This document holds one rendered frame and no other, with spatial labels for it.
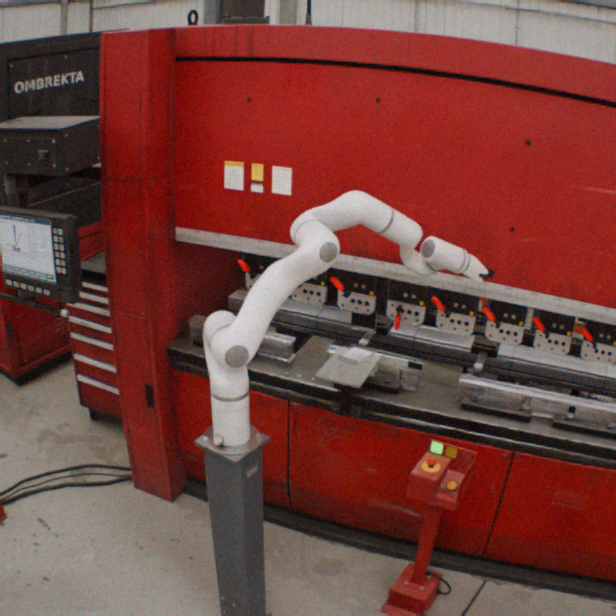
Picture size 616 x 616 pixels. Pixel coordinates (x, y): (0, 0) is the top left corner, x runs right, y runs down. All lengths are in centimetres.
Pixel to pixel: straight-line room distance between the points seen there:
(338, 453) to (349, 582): 64
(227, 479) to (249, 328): 54
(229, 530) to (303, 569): 81
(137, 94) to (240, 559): 182
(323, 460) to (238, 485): 80
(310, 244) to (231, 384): 48
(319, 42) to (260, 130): 45
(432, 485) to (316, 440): 67
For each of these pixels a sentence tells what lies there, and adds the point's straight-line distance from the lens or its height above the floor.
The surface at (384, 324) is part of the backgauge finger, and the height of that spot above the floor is 103.
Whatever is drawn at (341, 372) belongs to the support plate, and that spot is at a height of 100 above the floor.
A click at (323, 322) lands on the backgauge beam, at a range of 312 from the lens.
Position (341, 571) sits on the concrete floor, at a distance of 317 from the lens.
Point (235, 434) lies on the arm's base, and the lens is 218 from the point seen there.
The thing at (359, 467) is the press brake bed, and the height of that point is 51.
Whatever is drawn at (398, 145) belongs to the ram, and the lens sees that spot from 247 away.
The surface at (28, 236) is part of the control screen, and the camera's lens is 276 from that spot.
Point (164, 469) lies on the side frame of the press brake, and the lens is 339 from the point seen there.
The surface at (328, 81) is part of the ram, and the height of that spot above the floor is 208.
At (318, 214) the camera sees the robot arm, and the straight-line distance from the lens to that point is 205.
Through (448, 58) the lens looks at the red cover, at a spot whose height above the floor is 222.
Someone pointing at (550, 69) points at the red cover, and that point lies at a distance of 233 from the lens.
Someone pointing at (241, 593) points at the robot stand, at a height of 29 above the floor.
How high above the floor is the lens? 232
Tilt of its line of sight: 25 degrees down
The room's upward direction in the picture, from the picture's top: 2 degrees clockwise
